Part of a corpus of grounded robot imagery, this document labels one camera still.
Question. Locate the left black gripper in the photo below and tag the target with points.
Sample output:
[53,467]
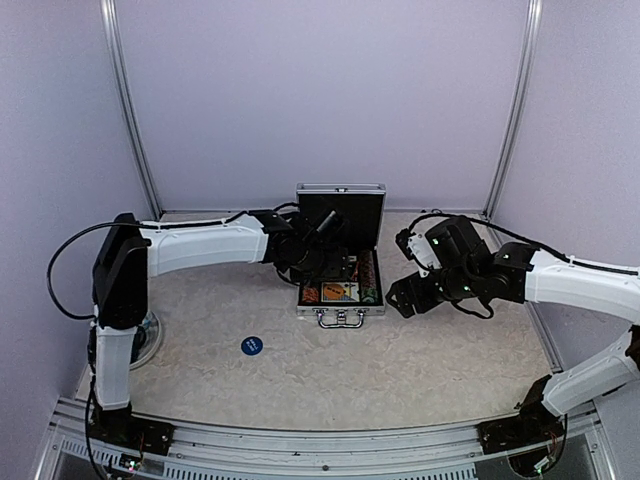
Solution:
[338,268]

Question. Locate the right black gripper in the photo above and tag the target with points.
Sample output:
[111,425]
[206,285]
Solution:
[423,301]

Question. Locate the orange big blind button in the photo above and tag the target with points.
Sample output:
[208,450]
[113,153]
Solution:
[333,292]

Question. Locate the blue playing card deck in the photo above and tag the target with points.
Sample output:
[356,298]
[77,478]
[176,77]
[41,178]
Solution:
[352,295]

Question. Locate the green poker chip stack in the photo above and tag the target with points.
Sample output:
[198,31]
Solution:
[369,296]

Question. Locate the aluminium poker case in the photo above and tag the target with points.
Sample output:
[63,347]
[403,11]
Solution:
[351,215]

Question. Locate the blue small blind button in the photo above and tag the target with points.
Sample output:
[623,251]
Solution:
[252,345]

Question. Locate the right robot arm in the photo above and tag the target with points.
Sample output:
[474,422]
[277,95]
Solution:
[456,264]

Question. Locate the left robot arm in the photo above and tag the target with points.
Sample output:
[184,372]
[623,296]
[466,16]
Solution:
[300,248]

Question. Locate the right chip row in case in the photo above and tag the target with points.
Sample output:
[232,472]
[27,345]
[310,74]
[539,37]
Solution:
[366,268]

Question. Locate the chip row in case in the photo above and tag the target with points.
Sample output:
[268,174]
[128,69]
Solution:
[311,295]
[366,268]

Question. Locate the left chip row in case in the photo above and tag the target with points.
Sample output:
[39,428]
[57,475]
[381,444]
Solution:
[311,295]

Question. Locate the clear round tray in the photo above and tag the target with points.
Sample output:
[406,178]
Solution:
[147,341]

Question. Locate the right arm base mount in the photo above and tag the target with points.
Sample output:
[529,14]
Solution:
[532,424]

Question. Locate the front aluminium frame rail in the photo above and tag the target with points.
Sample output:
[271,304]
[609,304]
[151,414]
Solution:
[205,451]

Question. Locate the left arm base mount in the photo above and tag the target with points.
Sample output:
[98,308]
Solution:
[122,428]

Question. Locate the right rear aluminium post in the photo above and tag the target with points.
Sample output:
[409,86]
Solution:
[517,108]

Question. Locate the aluminium post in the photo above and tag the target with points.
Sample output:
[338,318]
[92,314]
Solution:
[517,108]
[116,52]

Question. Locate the left rear aluminium post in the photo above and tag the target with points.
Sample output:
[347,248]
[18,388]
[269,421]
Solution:
[116,52]

